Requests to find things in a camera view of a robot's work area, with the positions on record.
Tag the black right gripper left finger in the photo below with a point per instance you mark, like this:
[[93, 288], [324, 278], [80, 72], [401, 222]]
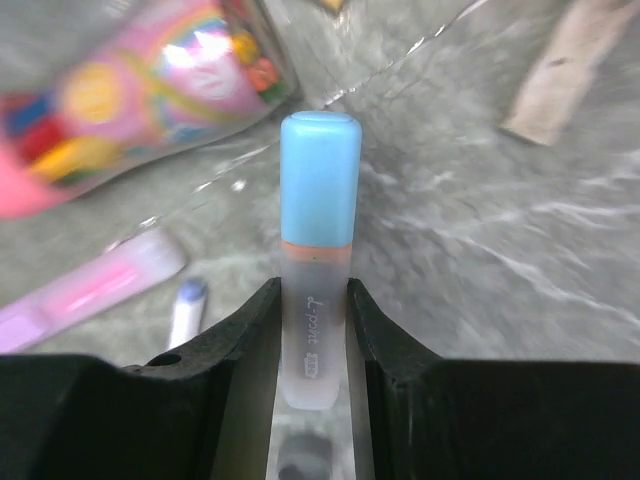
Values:
[[202, 410]]

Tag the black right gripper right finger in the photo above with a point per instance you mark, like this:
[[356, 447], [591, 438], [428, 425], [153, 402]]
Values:
[[416, 415]]

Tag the white pen lilac cap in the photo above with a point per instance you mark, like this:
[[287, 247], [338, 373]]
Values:
[[188, 311]]

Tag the purple pink highlighter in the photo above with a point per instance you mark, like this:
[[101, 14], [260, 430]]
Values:
[[129, 269]]

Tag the blue-capped clear highlighter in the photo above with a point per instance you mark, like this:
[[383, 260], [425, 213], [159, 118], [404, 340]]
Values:
[[320, 156]]

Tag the small grey round lid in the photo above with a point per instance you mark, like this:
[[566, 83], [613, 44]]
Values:
[[305, 456]]

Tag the pink tube of crayons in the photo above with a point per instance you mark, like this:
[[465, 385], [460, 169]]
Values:
[[177, 75]]

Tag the beige rectangular eraser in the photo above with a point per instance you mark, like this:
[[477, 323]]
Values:
[[561, 76]]

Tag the small tan eraser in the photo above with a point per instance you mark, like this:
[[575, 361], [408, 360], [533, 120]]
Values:
[[334, 6]]

